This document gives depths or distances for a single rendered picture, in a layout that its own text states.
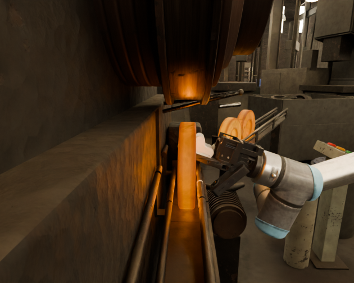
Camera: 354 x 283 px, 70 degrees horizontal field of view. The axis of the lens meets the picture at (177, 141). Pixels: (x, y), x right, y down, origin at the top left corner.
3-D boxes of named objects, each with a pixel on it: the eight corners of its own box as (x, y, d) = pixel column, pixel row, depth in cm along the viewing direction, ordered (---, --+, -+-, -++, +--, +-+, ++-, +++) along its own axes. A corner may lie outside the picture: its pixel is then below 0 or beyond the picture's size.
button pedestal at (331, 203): (318, 273, 124) (337, 153, 109) (298, 242, 147) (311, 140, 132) (352, 273, 123) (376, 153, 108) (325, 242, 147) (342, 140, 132)
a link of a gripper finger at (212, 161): (195, 149, 66) (226, 159, 66) (193, 155, 66) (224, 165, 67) (196, 154, 61) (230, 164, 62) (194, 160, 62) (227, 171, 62)
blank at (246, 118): (234, 113, 105) (242, 114, 103) (249, 106, 116) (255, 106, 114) (234, 148, 110) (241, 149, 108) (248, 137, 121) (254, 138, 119)
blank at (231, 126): (216, 122, 93) (225, 123, 91) (234, 113, 105) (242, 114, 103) (217, 160, 98) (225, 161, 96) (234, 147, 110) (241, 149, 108)
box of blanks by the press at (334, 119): (274, 173, 254) (282, 96, 236) (237, 151, 333) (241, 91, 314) (358, 165, 277) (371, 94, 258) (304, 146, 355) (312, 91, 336)
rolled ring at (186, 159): (195, 115, 60) (181, 115, 61) (196, 131, 43) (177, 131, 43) (194, 186, 65) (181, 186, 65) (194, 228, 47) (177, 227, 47)
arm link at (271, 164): (261, 178, 72) (271, 194, 62) (244, 173, 72) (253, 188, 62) (273, 150, 70) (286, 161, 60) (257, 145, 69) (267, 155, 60)
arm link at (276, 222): (278, 223, 78) (296, 190, 74) (287, 248, 67) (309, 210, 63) (249, 212, 79) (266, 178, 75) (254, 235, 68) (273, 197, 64)
